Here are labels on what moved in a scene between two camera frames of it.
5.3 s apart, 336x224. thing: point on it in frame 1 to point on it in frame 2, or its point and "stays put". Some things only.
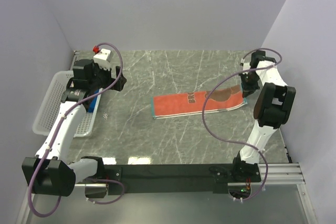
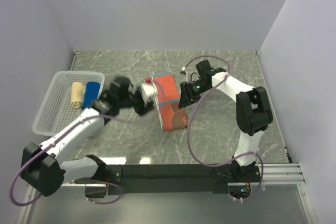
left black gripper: [108, 73] to [142, 109]
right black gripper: [247, 90] to [187, 97]
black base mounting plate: [172, 178] stays put
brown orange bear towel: [189, 103] to [172, 117]
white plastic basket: [50, 104] stays put
